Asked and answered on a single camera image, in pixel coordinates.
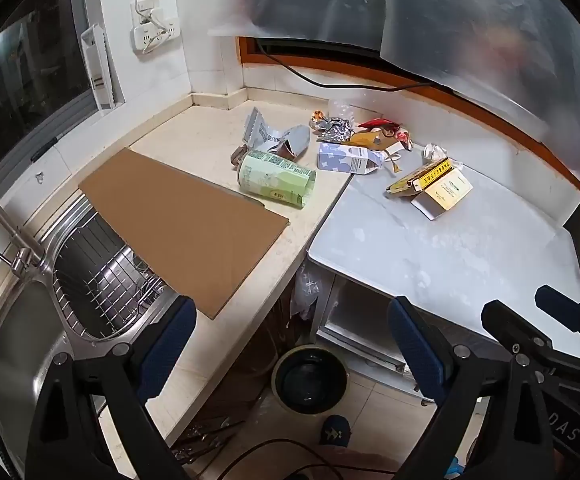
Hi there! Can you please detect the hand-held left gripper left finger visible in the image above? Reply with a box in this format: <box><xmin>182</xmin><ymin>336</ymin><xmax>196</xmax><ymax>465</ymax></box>
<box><xmin>25</xmin><ymin>295</ymin><xmax>198</xmax><ymax>480</ymax></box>

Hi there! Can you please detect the brown white paper bag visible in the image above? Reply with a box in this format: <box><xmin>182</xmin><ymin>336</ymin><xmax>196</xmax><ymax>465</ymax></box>
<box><xmin>372</xmin><ymin>140</ymin><xmax>407</xmax><ymax>174</ymax></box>

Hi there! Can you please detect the brown cardboard sheet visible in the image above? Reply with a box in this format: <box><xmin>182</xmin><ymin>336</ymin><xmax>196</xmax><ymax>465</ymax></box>
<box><xmin>78</xmin><ymin>147</ymin><xmax>291</xmax><ymax>321</ymax></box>

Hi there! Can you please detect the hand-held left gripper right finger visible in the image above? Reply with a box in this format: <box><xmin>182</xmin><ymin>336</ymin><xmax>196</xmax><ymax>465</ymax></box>
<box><xmin>387</xmin><ymin>296</ymin><xmax>555</xmax><ymax>480</ymax></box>

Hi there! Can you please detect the white power strip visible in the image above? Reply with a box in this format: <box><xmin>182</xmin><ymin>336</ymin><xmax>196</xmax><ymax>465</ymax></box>
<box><xmin>131</xmin><ymin>17</ymin><xmax>179</xmax><ymax>52</ymax></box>

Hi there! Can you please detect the stainless steel sink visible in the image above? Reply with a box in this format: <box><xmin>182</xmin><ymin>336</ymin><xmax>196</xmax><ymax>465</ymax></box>
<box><xmin>0</xmin><ymin>187</ymin><xmax>185</xmax><ymax>480</ymax></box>

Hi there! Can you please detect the wire dish rack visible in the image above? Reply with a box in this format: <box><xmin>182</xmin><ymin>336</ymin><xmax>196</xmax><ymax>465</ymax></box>
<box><xmin>50</xmin><ymin>225</ymin><xmax>183</xmax><ymax>341</ymax></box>

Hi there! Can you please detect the yellow striped flat box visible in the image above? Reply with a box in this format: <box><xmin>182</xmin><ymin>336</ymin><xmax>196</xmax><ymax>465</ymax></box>
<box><xmin>386</xmin><ymin>157</ymin><xmax>464</xmax><ymax>196</ymax></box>

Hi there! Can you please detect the white plastic holder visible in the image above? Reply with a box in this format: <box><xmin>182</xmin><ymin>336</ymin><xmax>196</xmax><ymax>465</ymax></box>
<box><xmin>80</xmin><ymin>25</ymin><xmax>117</xmax><ymax>112</ymax></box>

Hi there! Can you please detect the clear plastic bag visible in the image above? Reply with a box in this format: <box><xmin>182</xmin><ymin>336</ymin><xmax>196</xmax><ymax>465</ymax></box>
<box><xmin>327</xmin><ymin>100</ymin><xmax>357</xmax><ymax>121</ymax></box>

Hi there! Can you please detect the yellow white open box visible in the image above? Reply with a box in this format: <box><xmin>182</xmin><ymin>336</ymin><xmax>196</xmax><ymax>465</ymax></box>
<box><xmin>411</xmin><ymin>169</ymin><xmax>474</xmax><ymax>221</ymax></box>

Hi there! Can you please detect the green paper cup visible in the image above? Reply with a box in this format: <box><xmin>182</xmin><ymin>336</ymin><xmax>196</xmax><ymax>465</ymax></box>
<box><xmin>237</xmin><ymin>149</ymin><xmax>317</xmax><ymax>209</ymax></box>

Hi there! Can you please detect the black floor cable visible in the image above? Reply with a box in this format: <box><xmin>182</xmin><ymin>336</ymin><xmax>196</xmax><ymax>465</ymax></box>
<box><xmin>215</xmin><ymin>439</ymin><xmax>401</xmax><ymax>480</ymax></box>

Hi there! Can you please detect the orange wooden window frame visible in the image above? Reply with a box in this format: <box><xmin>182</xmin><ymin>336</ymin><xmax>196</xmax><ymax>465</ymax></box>
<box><xmin>237</xmin><ymin>35</ymin><xmax>580</xmax><ymax>196</ymax></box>

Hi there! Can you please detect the frosted plastic sheet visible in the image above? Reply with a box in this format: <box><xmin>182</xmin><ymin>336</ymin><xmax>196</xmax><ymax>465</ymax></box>
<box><xmin>207</xmin><ymin>0</ymin><xmax>395</xmax><ymax>53</ymax></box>
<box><xmin>380</xmin><ymin>0</ymin><xmax>580</xmax><ymax>211</ymax></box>

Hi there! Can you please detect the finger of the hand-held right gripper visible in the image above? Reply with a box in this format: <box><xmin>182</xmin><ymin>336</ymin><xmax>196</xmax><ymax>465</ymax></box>
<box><xmin>480</xmin><ymin>300</ymin><xmax>580</xmax><ymax>386</ymax></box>
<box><xmin>534</xmin><ymin>285</ymin><xmax>580</xmax><ymax>356</ymax></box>

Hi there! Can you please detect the metal faucet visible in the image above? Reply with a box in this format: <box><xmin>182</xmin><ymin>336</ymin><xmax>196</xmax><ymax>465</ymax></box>
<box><xmin>0</xmin><ymin>165</ymin><xmax>53</xmax><ymax>281</ymax></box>

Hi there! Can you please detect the tomato printed packet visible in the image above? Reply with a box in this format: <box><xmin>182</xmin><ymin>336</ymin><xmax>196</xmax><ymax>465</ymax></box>
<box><xmin>386</xmin><ymin>125</ymin><xmax>414</xmax><ymax>152</ymax></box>

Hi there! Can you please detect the purple white carton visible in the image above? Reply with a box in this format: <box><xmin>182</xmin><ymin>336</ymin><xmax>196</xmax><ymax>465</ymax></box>
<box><xmin>317</xmin><ymin>141</ymin><xmax>385</xmax><ymax>176</ymax></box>

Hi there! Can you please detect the red snack packet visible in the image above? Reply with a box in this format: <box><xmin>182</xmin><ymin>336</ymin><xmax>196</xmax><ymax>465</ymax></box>
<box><xmin>357</xmin><ymin>117</ymin><xmax>401</xmax><ymax>133</ymax></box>

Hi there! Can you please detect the dark window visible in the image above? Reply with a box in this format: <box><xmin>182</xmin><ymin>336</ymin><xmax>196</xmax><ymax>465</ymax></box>
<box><xmin>0</xmin><ymin>0</ymin><xmax>121</xmax><ymax>196</ymax></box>

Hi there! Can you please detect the blue shoe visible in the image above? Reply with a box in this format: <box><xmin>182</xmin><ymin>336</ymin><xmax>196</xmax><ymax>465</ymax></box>
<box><xmin>318</xmin><ymin>414</ymin><xmax>353</xmax><ymax>447</ymax></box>

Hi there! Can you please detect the grey crumpled bag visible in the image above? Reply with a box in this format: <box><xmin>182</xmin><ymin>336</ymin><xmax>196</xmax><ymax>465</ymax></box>
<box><xmin>242</xmin><ymin>107</ymin><xmax>311</xmax><ymax>159</ymax></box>

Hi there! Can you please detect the white wall socket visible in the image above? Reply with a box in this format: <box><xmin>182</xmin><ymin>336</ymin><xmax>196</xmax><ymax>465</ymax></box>
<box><xmin>131</xmin><ymin>0</ymin><xmax>163</xmax><ymax>26</ymax></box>

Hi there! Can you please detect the crumpled silver foil wrapper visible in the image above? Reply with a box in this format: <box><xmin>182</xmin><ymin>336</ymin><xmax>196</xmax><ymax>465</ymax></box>
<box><xmin>317</xmin><ymin>114</ymin><xmax>357</xmax><ymax>146</ymax></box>

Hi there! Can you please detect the black trash bin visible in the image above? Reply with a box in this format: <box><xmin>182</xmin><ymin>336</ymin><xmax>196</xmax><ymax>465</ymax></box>
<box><xmin>271</xmin><ymin>345</ymin><xmax>349</xmax><ymax>415</ymax></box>

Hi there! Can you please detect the yellow foil packet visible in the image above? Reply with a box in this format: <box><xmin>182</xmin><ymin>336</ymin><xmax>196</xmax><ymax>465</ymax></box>
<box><xmin>348</xmin><ymin>130</ymin><xmax>385</xmax><ymax>151</ymax></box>

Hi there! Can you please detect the white cabinet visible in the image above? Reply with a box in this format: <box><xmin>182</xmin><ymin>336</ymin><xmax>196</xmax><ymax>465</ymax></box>
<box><xmin>306</xmin><ymin>152</ymin><xmax>580</xmax><ymax>406</ymax></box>

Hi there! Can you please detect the crinkled plastic bag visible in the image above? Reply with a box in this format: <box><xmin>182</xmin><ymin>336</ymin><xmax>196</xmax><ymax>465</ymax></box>
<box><xmin>290</xmin><ymin>262</ymin><xmax>327</xmax><ymax>321</ymax></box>

